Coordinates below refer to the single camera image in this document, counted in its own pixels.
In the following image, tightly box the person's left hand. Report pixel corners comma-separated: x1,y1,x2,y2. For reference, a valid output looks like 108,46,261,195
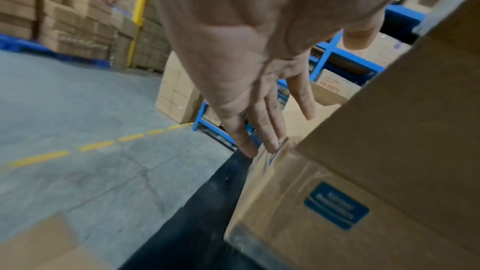
147,0,425,159

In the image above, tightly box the taped cardboard sheet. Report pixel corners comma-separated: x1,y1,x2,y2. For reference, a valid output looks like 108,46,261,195
223,0,480,270

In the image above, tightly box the tall brown cardboard box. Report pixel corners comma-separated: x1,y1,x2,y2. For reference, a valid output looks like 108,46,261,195
155,50,206,125

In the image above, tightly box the cardboard box with red print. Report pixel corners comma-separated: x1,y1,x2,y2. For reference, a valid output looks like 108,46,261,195
316,68,362,107

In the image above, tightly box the cardboard box with yellow band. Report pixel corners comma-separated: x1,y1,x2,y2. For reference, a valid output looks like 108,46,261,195
352,32,414,69

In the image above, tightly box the scrap cardboard sheet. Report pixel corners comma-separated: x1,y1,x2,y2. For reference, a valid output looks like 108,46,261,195
0,213,114,270

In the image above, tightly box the blue metal storage rack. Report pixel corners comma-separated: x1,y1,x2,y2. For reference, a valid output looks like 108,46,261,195
193,1,429,151

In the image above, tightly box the stack of warehouse boxes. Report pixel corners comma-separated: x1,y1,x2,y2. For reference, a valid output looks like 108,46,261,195
0,0,174,71

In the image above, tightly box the blue pallet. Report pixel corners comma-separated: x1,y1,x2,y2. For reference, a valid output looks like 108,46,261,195
0,33,112,68

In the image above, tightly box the yellow steel post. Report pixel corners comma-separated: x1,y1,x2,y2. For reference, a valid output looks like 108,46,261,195
127,0,151,69

